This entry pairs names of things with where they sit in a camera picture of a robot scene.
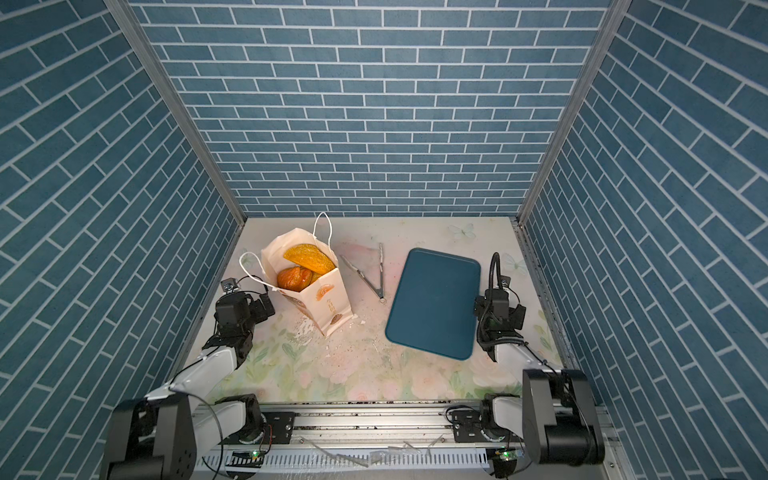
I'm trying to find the large sesame oval bread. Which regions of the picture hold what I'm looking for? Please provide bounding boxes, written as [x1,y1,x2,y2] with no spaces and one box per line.
[283,243,336,276]

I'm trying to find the orange triangular pastry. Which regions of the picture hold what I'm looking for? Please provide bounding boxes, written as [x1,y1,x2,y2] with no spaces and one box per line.
[277,266,320,292]

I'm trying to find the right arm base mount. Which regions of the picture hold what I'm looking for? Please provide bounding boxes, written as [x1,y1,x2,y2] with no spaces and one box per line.
[444,405,522,443]

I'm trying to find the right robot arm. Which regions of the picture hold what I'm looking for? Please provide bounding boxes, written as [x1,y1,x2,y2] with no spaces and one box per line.
[474,288,605,466]

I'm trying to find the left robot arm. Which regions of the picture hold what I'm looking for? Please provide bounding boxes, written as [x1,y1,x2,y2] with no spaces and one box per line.
[99,290,275,479]

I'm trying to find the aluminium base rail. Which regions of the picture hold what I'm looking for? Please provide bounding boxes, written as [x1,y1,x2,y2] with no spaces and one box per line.
[194,400,629,479]

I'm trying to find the white paper bag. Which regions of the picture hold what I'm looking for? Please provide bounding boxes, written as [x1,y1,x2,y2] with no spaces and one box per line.
[238,212,355,337]

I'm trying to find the metal tongs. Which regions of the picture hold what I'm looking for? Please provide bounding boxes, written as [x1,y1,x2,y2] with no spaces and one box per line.
[339,242,387,304]

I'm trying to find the teal tray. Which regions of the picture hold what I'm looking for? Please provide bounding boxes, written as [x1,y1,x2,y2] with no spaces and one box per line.
[385,248,481,361]

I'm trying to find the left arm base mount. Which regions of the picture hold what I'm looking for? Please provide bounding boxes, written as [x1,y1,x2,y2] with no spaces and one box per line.
[223,411,297,448]

